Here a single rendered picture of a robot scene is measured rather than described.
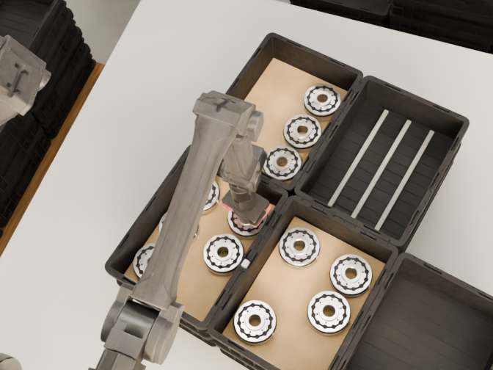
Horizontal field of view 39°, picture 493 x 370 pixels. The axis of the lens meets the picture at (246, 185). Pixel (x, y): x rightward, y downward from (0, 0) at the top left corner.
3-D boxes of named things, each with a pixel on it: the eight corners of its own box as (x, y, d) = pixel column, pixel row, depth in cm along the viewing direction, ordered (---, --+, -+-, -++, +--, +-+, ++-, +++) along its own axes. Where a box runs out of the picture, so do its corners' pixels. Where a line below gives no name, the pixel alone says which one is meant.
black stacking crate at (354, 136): (395, 263, 174) (400, 249, 164) (293, 211, 182) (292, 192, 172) (462, 142, 187) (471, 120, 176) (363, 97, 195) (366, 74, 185)
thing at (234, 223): (251, 243, 175) (251, 242, 174) (220, 222, 178) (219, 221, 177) (274, 213, 178) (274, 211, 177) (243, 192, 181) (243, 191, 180)
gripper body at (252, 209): (237, 183, 173) (234, 170, 166) (270, 205, 169) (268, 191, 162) (221, 203, 171) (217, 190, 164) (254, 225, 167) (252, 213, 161)
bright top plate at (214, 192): (206, 217, 179) (205, 216, 178) (174, 200, 182) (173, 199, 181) (226, 186, 182) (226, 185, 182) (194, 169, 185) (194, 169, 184)
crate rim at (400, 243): (400, 252, 165) (401, 249, 163) (291, 196, 174) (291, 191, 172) (470, 124, 178) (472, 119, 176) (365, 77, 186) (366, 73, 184)
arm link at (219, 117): (194, 73, 107) (255, 93, 106) (210, 91, 121) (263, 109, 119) (95, 346, 106) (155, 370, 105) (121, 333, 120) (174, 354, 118)
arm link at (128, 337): (98, 356, 103) (131, 369, 102) (128, 293, 107) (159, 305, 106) (109, 365, 112) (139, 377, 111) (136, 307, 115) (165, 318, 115)
